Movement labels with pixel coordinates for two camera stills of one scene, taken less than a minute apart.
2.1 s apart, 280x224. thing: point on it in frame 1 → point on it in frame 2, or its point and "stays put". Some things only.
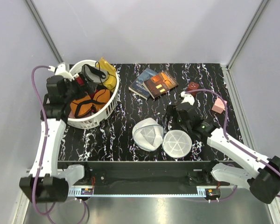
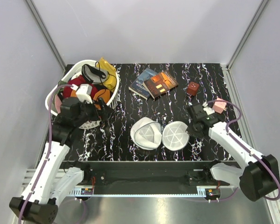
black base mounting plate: x=146 y=174 stays put
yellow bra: x=110 y=81 stays put
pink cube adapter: x=219 y=106 stays put
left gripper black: x=68 y=82 → x=97 y=114
